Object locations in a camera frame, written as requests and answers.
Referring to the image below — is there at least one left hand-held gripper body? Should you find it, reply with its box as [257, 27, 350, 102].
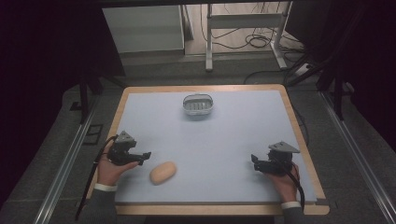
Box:
[106, 130, 142, 166]

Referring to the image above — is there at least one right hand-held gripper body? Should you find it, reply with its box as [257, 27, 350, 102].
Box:
[257, 141, 301, 177]

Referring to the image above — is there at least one tan bread roll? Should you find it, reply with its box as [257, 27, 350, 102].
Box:
[148, 161, 177, 187]

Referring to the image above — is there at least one person's right hand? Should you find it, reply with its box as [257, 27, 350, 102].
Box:
[265, 161, 301, 203]

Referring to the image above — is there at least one person's left hand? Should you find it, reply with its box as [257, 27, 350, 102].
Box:
[96, 145, 140, 188]

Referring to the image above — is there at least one black floor plate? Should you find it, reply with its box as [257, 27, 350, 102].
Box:
[81, 123, 104, 146]

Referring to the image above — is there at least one pale blue table mat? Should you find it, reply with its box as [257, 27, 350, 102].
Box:
[114, 90, 318, 205]

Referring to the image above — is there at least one wooden table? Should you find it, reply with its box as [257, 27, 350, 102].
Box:
[86, 83, 331, 217]

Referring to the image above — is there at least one black metal stand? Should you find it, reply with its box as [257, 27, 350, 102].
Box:
[77, 74, 126, 125]
[287, 2, 366, 121]

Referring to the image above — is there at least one white power strip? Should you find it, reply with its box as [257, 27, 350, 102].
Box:
[293, 63, 313, 77]

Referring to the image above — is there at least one grey cabinet panel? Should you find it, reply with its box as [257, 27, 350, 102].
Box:
[102, 5, 186, 54]

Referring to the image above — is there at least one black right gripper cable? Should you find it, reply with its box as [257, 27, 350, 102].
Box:
[278, 157, 306, 212]

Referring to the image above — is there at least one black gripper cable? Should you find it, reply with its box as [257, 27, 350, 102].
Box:
[278, 157, 306, 212]
[75, 134, 120, 221]

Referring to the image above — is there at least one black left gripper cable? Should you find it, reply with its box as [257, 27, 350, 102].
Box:
[75, 134, 120, 221]

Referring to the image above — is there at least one aluminium floor rail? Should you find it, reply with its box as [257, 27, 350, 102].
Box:
[319, 91, 396, 224]
[32, 95, 101, 224]

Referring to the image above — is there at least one black floor cable bundle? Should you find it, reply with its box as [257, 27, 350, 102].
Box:
[200, 2, 305, 53]

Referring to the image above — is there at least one white metal desk frame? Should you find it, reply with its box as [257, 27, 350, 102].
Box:
[205, 1, 294, 73]

